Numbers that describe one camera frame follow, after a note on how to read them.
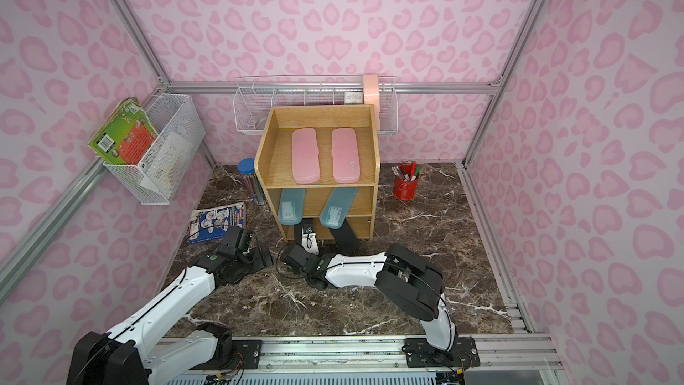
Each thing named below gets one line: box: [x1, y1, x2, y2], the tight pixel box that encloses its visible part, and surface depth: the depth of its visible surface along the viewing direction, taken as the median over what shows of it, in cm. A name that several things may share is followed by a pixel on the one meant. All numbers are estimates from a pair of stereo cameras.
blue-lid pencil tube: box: [236, 157, 267, 205], surface depth 97 cm
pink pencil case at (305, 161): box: [291, 128, 321, 185], surface depth 79 cm
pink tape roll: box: [363, 73, 381, 132], surface depth 84 cm
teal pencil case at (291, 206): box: [277, 188, 306, 226], surface depth 85 cm
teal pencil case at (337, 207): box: [318, 187, 359, 230], surface depth 84 cm
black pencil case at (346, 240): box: [329, 218, 361, 256], surface depth 96 cm
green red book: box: [88, 97, 160, 165], surface depth 73 cm
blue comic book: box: [187, 201, 247, 245], surface depth 100 cm
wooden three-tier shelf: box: [253, 104, 381, 243], surface depth 83 cm
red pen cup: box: [390, 161, 421, 201], surface depth 106 cm
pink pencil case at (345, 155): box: [331, 128, 361, 184], surface depth 78 cm
